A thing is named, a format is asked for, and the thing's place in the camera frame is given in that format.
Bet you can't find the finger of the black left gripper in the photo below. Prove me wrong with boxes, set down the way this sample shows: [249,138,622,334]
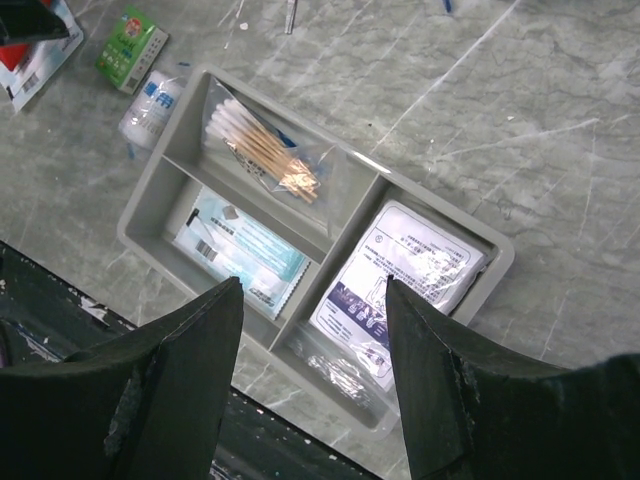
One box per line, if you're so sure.
[1,0,69,46]

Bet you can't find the grey plastic divided tray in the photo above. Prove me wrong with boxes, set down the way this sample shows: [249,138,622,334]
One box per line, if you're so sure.
[117,66,515,439]

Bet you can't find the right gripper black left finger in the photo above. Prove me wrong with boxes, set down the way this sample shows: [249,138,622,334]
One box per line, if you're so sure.
[1,277,244,479]

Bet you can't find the cotton swabs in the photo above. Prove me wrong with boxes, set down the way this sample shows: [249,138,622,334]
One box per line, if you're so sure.
[201,77,351,237]

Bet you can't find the white blue instruction packet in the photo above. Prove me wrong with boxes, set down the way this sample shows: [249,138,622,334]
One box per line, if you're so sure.
[296,200,489,408]

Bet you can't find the light blue gauze packet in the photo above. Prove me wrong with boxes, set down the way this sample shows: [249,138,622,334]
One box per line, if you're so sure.
[1,1,84,112]
[174,187,311,320]

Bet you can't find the black mounting base rail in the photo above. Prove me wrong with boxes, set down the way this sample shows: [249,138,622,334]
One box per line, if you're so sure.
[1,245,370,479]

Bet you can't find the red first aid pouch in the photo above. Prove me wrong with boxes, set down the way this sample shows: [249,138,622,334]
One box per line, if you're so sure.
[0,44,33,72]

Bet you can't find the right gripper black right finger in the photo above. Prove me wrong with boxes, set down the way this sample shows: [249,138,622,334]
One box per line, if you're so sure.
[396,296,639,479]

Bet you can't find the orange handled scissors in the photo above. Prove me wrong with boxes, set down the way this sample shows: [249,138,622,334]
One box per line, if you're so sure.
[284,0,298,35]

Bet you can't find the green medicine box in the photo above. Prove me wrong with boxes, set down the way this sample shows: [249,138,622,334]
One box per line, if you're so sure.
[95,6,169,94]

